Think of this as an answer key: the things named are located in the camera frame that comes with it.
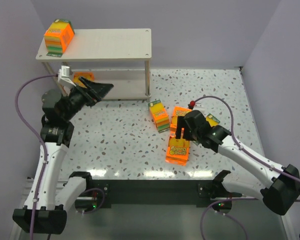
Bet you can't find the orange round sponge box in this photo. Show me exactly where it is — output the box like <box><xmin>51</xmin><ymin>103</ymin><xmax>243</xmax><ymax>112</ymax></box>
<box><xmin>170</xmin><ymin>106</ymin><xmax>192</xmax><ymax>132</ymax></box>
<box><xmin>72</xmin><ymin>71</ymin><xmax>95</xmax><ymax>88</ymax></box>
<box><xmin>165</xmin><ymin>134</ymin><xmax>190</xmax><ymax>166</ymax></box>

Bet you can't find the multicolour sponge pack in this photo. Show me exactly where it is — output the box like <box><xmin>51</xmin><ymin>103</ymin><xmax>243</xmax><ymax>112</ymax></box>
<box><xmin>148</xmin><ymin>100</ymin><xmax>170</xmax><ymax>133</ymax></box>
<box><xmin>194</xmin><ymin>113</ymin><xmax>221</xmax><ymax>146</ymax></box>
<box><xmin>43</xmin><ymin>18</ymin><xmax>75</xmax><ymax>57</ymax></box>

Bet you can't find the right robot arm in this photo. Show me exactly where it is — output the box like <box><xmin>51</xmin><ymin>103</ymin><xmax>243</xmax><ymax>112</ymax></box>
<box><xmin>175</xmin><ymin>110</ymin><xmax>300</xmax><ymax>216</ymax></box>

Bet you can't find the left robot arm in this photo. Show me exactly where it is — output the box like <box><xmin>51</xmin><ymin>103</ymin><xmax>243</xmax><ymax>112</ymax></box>
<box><xmin>12</xmin><ymin>76</ymin><xmax>114</xmax><ymax>239</ymax></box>

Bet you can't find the white two-tier shelf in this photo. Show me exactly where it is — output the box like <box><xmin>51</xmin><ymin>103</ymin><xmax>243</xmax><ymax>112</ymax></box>
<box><xmin>35</xmin><ymin>28</ymin><xmax>152</xmax><ymax>100</ymax></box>

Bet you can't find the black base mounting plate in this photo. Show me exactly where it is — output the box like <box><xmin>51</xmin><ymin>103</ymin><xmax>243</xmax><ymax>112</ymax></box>
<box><xmin>74</xmin><ymin>180</ymin><xmax>240</xmax><ymax>210</ymax></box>

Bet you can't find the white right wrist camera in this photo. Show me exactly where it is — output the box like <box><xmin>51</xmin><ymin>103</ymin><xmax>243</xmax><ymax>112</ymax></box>
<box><xmin>188</xmin><ymin>100</ymin><xmax>206</xmax><ymax>114</ymax></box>

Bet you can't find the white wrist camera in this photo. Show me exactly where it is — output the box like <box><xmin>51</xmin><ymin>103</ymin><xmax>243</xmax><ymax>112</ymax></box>
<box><xmin>57</xmin><ymin>65</ymin><xmax>76</xmax><ymax>89</ymax></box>
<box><xmin>188</xmin><ymin>100</ymin><xmax>206</xmax><ymax>114</ymax></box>

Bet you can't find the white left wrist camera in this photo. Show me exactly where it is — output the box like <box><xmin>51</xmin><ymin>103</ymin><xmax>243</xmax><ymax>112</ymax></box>
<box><xmin>57</xmin><ymin>65</ymin><xmax>76</xmax><ymax>89</ymax></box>

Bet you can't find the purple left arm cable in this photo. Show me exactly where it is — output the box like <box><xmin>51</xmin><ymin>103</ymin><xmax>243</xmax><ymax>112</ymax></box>
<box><xmin>14</xmin><ymin>73</ymin><xmax>60</xmax><ymax>240</ymax></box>

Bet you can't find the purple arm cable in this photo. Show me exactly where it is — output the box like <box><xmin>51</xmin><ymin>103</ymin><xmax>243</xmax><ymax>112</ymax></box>
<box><xmin>14</xmin><ymin>73</ymin><xmax>60</xmax><ymax>240</ymax></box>
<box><xmin>196</xmin><ymin>95</ymin><xmax>300</xmax><ymax>202</ymax></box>

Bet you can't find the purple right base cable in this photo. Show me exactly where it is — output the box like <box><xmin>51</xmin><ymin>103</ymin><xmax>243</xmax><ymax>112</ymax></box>
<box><xmin>199</xmin><ymin>197</ymin><xmax>256</xmax><ymax>240</ymax></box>

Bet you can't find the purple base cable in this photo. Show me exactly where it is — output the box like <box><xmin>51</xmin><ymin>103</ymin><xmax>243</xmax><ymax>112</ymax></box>
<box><xmin>199</xmin><ymin>197</ymin><xmax>256</xmax><ymax>240</ymax></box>
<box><xmin>77</xmin><ymin>188</ymin><xmax>106</xmax><ymax>215</ymax></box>

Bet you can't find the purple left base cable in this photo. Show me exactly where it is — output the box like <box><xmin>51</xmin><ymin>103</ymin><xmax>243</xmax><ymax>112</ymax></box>
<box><xmin>77</xmin><ymin>188</ymin><xmax>106</xmax><ymax>215</ymax></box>

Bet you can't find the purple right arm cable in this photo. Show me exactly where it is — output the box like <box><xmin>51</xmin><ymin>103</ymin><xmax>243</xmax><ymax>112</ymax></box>
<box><xmin>196</xmin><ymin>95</ymin><xmax>300</xmax><ymax>202</ymax></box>

